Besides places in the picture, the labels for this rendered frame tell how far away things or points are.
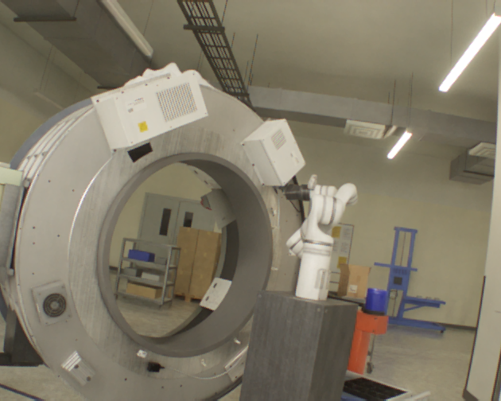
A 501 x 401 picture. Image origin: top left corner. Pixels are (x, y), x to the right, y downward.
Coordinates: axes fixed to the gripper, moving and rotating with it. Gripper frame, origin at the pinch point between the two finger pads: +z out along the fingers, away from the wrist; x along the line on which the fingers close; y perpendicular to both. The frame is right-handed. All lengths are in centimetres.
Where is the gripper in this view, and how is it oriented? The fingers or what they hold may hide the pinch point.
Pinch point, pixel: (273, 186)
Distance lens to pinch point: 197.9
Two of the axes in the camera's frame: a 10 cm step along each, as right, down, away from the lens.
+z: -9.2, -0.6, 3.9
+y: 1.8, 8.1, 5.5
